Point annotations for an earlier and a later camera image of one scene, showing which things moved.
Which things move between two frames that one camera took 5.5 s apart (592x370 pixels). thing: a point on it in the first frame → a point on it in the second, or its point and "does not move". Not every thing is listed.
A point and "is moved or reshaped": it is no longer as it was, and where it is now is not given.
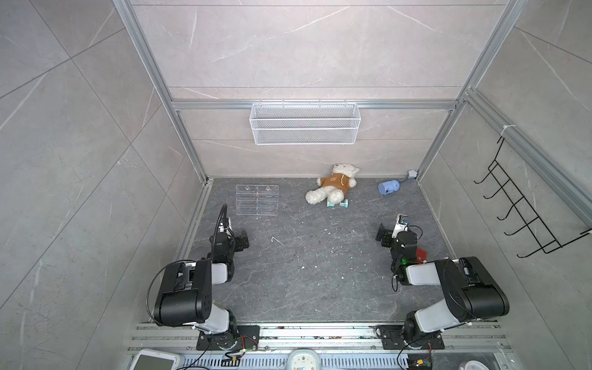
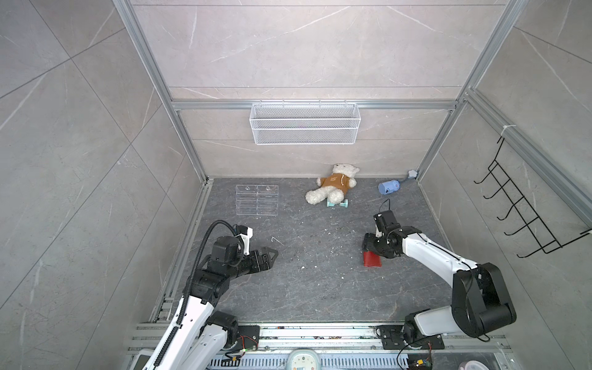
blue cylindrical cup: [388, 186] does not move
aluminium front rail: [321, 337] does not move
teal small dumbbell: [344, 203] does not move
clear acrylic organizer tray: [257, 200] does not move
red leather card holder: [422, 255] is moved or reshaped
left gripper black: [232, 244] → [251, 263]
